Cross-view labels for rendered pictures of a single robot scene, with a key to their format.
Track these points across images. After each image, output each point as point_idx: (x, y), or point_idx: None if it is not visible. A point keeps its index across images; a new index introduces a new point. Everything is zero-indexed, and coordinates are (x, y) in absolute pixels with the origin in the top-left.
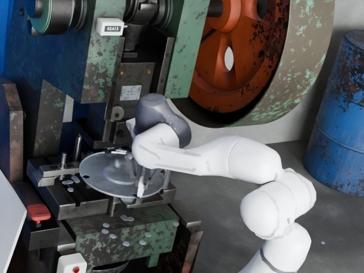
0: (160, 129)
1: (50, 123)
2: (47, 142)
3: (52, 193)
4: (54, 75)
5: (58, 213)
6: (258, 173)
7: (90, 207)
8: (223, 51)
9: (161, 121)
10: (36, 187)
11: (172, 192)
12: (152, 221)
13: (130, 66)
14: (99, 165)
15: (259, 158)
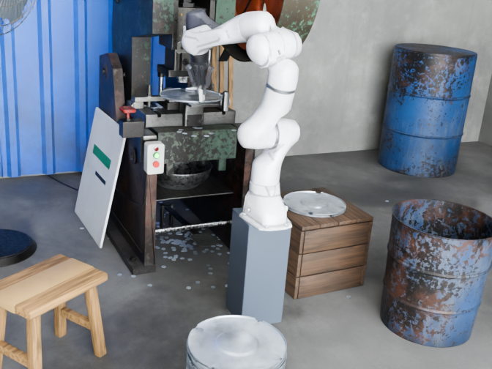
0: (200, 26)
1: (140, 73)
2: (140, 88)
3: (141, 110)
4: (138, 27)
5: (145, 121)
6: (257, 25)
7: (169, 118)
8: (261, 7)
9: (201, 24)
10: (132, 115)
11: (232, 113)
12: (216, 129)
13: (187, 10)
14: (175, 92)
15: (257, 15)
